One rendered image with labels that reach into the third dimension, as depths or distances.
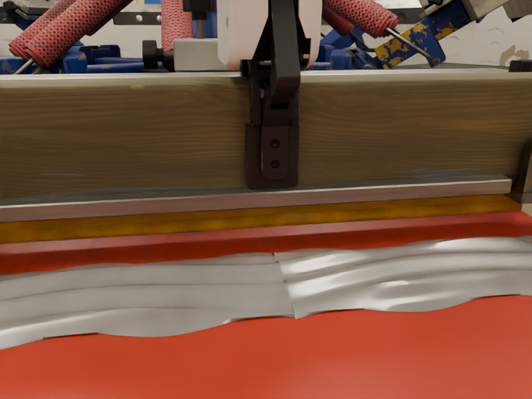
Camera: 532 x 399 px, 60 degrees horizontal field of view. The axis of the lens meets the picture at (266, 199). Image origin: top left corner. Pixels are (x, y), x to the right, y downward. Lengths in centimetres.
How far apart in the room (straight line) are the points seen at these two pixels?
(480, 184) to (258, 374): 20
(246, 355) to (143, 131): 14
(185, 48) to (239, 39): 33
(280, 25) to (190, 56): 33
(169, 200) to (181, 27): 52
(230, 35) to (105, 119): 9
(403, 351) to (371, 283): 5
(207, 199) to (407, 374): 15
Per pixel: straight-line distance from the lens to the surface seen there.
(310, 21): 25
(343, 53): 96
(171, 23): 78
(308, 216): 32
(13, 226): 33
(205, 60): 57
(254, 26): 24
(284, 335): 22
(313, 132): 29
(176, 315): 23
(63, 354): 23
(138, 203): 28
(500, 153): 35
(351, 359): 21
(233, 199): 28
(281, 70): 23
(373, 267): 27
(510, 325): 26
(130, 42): 445
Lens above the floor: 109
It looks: 20 degrees down
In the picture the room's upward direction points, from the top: straight up
